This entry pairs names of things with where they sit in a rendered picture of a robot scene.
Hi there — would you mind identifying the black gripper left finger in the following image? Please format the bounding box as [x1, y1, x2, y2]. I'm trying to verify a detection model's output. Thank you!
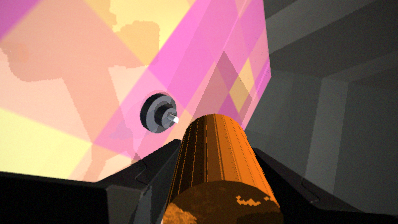
[0, 139, 182, 224]

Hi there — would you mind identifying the orange cylinder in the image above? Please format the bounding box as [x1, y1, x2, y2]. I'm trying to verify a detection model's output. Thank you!
[162, 114, 284, 224]

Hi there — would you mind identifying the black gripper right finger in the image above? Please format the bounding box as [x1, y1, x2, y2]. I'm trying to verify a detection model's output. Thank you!
[252, 148, 398, 224]

